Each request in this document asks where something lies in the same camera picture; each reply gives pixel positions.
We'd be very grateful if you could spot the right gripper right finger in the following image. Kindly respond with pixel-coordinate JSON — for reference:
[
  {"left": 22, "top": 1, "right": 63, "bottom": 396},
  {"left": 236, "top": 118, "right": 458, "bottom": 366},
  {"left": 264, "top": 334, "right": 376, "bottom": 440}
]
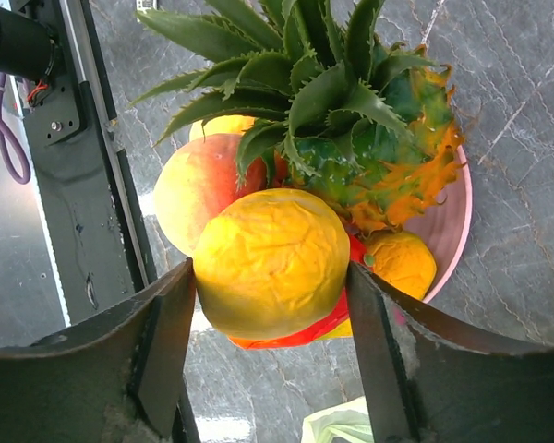
[{"left": 346, "top": 263, "right": 554, "bottom": 442}]

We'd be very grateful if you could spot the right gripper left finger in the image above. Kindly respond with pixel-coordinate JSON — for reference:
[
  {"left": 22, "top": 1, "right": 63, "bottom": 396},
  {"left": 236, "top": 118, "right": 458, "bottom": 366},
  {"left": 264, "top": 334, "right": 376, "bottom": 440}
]
[{"left": 0, "top": 260, "right": 197, "bottom": 442}]

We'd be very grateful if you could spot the green avocado print plastic bag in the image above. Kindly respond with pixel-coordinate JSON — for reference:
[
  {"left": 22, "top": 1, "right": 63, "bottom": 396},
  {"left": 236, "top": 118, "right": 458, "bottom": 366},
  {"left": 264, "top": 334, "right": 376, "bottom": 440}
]
[{"left": 300, "top": 396, "right": 374, "bottom": 443}]

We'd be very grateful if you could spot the fake red orange mango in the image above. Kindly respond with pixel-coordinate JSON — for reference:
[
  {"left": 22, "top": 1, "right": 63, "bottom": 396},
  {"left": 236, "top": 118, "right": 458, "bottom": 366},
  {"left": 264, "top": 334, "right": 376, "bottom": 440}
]
[{"left": 228, "top": 234, "right": 368, "bottom": 351}]

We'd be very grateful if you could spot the small yellow fake fruit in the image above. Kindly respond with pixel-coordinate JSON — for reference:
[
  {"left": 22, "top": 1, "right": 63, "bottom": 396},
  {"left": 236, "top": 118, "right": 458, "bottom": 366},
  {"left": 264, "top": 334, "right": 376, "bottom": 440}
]
[{"left": 193, "top": 188, "right": 351, "bottom": 341}]

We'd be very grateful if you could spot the fake peach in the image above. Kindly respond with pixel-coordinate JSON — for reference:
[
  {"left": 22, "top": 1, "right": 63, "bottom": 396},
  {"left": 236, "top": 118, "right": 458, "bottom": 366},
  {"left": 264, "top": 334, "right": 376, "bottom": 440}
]
[{"left": 153, "top": 134, "right": 267, "bottom": 257}]

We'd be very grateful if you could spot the fake yellow pear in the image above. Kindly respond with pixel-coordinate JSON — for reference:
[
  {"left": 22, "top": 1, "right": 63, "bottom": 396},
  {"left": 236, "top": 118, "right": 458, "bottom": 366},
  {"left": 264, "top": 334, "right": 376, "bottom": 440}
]
[{"left": 188, "top": 114, "right": 255, "bottom": 141}]

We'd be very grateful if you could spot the fake pineapple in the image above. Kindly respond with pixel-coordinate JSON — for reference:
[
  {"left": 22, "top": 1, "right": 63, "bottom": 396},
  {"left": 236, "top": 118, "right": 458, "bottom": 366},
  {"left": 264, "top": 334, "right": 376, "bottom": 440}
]
[{"left": 137, "top": 1, "right": 463, "bottom": 234}]

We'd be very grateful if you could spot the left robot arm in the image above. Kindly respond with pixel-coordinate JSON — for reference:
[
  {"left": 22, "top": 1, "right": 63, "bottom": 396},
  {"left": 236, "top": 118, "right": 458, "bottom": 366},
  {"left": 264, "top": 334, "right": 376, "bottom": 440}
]
[{"left": 0, "top": 1, "right": 70, "bottom": 82}]

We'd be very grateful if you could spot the pink plate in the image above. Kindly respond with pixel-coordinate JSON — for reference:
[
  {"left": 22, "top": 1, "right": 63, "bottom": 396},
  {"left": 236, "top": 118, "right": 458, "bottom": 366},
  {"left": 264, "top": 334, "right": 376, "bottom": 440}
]
[{"left": 404, "top": 146, "right": 473, "bottom": 304}]

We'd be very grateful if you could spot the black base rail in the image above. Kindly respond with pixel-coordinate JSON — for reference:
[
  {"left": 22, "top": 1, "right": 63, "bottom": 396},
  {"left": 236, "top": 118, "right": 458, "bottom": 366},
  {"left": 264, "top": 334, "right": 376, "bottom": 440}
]
[{"left": 8, "top": 0, "right": 202, "bottom": 443}]

